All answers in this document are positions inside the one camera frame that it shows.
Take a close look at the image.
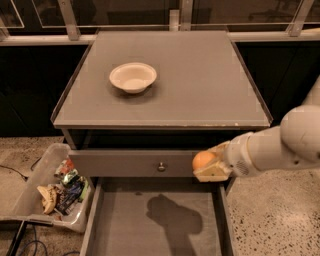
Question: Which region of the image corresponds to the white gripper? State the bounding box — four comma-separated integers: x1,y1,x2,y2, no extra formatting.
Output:
193,132,260,182

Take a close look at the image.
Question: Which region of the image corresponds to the orange fruit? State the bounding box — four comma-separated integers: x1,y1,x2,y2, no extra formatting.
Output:
192,151,216,170

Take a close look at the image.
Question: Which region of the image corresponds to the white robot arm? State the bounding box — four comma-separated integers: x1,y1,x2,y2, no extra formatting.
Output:
192,77,320,182

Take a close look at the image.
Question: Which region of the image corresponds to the round metal drawer knob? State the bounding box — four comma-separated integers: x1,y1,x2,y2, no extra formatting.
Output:
157,162,166,172

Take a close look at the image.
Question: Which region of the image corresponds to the grey top drawer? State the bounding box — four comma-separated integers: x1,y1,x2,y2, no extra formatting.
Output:
69,149,197,178

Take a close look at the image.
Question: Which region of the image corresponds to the grey drawer cabinet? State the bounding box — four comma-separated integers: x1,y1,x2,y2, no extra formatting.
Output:
50,30,274,188

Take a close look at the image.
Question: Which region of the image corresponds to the grey open middle drawer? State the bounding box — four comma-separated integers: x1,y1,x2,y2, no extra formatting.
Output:
80,178,238,256

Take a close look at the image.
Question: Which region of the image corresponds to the white bowl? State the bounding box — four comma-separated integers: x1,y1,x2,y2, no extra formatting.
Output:
109,62,157,94

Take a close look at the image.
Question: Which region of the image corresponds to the green snack packet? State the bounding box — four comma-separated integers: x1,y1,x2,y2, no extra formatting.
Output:
62,169,79,185

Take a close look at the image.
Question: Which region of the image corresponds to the red snack can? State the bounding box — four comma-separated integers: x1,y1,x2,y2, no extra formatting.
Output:
54,158,74,178

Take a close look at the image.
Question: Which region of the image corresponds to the blue black snack bag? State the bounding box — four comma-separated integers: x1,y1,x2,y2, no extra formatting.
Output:
55,181,84,215

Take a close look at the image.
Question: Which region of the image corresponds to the tan crumpled wrapper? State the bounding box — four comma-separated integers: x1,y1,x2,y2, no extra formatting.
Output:
37,186,57,214

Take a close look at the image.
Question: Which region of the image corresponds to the clear plastic bin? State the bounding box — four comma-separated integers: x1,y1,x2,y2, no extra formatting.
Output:
0,143,92,233

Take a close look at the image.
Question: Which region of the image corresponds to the black floor cable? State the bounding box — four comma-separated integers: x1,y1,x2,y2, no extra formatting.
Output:
0,156,43,182

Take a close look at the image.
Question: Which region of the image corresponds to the blue floor cable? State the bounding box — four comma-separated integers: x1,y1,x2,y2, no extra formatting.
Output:
16,224,49,256

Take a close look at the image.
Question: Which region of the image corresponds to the metal railing frame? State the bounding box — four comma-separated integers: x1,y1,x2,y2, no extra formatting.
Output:
0,0,320,46

